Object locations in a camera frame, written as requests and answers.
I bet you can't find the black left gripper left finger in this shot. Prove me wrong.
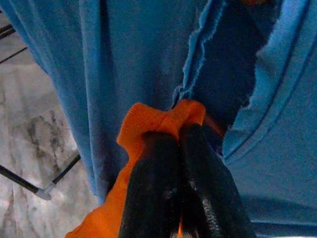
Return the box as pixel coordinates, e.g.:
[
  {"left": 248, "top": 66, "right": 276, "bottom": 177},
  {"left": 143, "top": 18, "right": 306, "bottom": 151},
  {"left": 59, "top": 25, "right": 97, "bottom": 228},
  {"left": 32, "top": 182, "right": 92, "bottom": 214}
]
[{"left": 118, "top": 131, "right": 184, "bottom": 238}]

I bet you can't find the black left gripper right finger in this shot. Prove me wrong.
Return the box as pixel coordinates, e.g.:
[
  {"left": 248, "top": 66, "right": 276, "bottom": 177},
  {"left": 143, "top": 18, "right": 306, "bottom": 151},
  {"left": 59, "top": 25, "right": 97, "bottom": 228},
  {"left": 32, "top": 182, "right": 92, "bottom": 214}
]
[{"left": 180, "top": 123, "right": 257, "bottom": 238}]

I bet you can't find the orange shirt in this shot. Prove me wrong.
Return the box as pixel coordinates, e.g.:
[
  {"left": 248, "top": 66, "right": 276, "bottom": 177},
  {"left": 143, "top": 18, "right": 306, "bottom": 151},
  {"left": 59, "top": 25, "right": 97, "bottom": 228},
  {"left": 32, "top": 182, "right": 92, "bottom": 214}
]
[{"left": 64, "top": 99, "right": 208, "bottom": 238}]

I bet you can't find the blue shirt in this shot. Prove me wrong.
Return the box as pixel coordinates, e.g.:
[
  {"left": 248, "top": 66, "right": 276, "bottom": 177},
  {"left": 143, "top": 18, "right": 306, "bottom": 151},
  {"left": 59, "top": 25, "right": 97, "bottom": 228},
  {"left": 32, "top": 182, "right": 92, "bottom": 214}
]
[{"left": 0, "top": 0, "right": 317, "bottom": 238}]

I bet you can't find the black metal clothes rack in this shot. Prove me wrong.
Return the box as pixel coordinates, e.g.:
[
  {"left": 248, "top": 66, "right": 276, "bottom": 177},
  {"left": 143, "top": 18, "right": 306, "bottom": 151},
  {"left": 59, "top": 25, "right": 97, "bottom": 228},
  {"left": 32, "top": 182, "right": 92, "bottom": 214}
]
[{"left": 0, "top": 23, "right": 82, "bottom": 201}]

